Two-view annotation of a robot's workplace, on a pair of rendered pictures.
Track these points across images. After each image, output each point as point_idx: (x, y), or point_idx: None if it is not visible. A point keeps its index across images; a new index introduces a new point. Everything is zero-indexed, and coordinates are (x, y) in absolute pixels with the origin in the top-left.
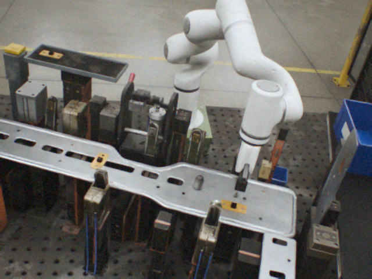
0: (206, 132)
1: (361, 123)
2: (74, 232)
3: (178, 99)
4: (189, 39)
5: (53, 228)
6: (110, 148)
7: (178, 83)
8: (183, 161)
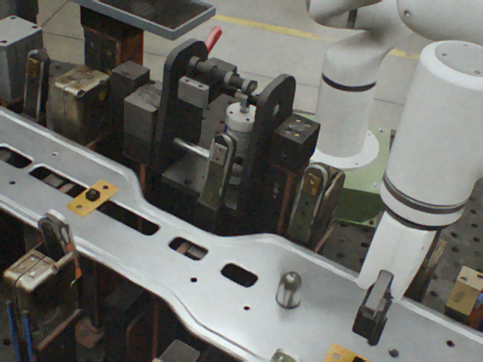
0: (344, 176)
1: None
2: None
3: (327, 102)
4: None
5: (3, 317)
6: (128, 175)
7: (329, 70)
8: None
